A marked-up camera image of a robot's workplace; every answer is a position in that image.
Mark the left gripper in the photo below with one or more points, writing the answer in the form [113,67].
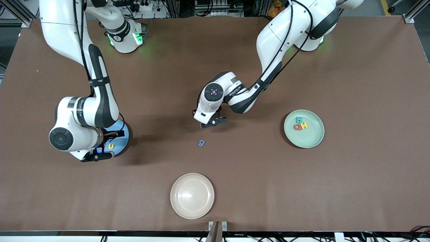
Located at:
[193,112]

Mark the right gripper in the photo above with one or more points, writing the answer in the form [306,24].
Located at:
[110,135]

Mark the blue letter g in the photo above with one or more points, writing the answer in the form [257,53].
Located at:
[204,144]

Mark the red letter Q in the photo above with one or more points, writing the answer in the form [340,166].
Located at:
[294,127]

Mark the teal letter R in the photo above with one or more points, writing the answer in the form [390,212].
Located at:
[297,119]

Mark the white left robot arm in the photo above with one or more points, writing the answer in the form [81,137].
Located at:
[278,37]

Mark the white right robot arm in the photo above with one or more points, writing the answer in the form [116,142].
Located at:
[60,33]

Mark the blue plate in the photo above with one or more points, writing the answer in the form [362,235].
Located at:
[122,143]

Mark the beige plate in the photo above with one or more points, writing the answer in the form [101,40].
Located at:
[192,196]

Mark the black table edge trim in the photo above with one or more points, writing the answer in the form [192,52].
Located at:
[100,233]

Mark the green plate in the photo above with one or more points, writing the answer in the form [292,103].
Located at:
[309,137]

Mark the white power strip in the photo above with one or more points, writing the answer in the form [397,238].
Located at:
[218,12]
[147,7]

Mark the bag of oranges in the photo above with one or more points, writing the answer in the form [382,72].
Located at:
[277,8]

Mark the metal table edge bracket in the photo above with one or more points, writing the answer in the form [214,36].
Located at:
[216,232]

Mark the aluminium frame post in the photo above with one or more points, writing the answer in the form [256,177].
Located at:
[20,16]
[411,16]

